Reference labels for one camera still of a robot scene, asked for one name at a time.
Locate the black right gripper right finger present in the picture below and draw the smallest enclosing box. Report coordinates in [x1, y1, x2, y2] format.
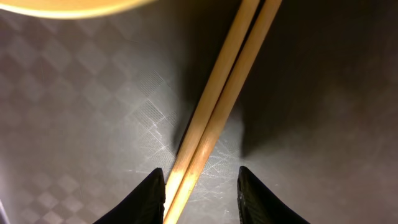
[237, 166, 308, 224]

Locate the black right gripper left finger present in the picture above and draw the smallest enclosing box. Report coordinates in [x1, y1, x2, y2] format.
[94, 168, 165, 224]

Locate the wooden chopstick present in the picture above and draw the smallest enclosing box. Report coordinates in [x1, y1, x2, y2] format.
[164, 0, 259, 215]
[164, 0, 282, 224]

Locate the brown serving tray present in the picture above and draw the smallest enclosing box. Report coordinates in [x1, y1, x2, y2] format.
[1, 1, 397, 223]

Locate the yellow plate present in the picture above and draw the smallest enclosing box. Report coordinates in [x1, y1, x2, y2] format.
[1, 0, 153, 19]

